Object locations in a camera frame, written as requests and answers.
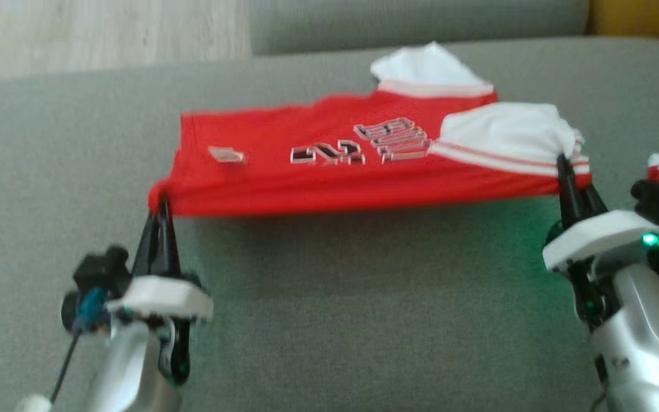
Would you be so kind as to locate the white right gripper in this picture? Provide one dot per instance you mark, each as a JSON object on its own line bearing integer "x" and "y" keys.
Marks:
{"x": 592, "y": 237}

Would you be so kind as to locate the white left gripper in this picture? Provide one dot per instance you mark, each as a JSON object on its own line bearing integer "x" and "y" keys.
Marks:
{"x": 158, "y": 297}

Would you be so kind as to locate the red jersey with white sleeves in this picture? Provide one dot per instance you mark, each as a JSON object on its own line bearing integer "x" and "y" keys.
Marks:
{"x": 306, "y": 183}

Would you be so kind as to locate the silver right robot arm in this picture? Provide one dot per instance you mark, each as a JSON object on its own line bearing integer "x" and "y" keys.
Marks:
{"x": 644, "y": 343}

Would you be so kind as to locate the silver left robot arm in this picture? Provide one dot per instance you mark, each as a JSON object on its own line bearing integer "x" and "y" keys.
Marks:
{"x": 123, "y": 372}

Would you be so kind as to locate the yellow sofa back cushion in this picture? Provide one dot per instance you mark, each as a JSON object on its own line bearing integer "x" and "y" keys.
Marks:
{"x": 644, "y": 17}

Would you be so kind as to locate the small grey sofa seat cushion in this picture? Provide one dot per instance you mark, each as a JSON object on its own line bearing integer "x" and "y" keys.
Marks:
{"x": 421, "y": 23}

